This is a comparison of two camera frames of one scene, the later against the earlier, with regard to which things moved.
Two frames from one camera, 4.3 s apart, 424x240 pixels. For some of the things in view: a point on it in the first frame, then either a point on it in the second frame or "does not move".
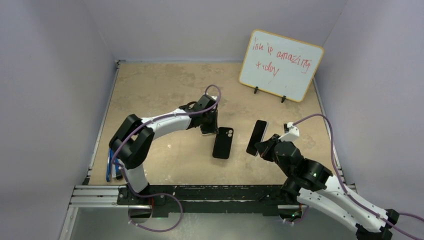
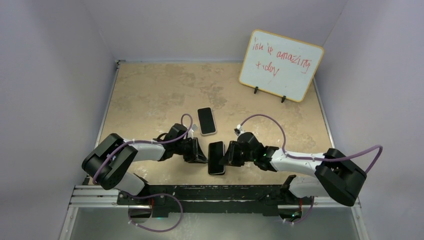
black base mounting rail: [212, 199] does not move
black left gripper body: [211, 119] -> [185, 148]
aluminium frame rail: [108, 197] does not move
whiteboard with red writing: [279, 66] does not move
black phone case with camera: [223, 143] -> [216, 152]
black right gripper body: [268, 154] -> [240, 156]
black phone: [257, 136] -> [216, 151]
